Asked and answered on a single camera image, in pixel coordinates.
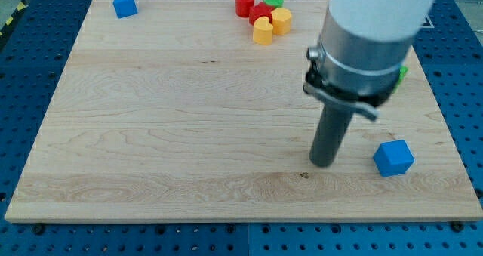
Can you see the black and yellow hazard tape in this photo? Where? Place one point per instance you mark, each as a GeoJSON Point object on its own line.
{"type": "Point", "coordinates": [14, 19]}

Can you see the red cylinder block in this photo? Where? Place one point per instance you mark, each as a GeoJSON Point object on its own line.
{"type": "Point", "coordinates": [242, 7]}

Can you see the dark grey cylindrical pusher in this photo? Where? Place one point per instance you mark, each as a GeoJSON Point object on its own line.
{"type": "Point", "coordinates": [329, 135]}

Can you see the yellow heart block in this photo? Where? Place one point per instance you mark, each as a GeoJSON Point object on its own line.
{"type": "Point", "coordinates": [262, 31]}

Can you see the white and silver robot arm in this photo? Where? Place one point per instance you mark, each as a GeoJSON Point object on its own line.
{"type": "Point", "coordinates": [355, 65]}

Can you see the blue pentagon block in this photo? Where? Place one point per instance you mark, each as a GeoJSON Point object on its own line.
{"type": "Point", "coordinates": [124, 8]}

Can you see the wooden board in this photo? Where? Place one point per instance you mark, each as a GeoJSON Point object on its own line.
{"type": "Point", "coordinates": [174, 115]}

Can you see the blue cube block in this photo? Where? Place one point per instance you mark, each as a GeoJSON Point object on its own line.
{"type": "Point", "coordinates": [393, 158]}

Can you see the red star block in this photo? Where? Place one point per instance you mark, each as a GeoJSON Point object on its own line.
{"type": "Point", "coordinates": [260, 10]}

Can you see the green block behind arm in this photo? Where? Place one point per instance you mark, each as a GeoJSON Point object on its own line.
{"type": "Point", "coordinates": [402, 73]}

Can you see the yellow hexagon block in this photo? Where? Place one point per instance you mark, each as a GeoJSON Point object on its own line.
{"type": "Point", "coordinates": [281, 21]}

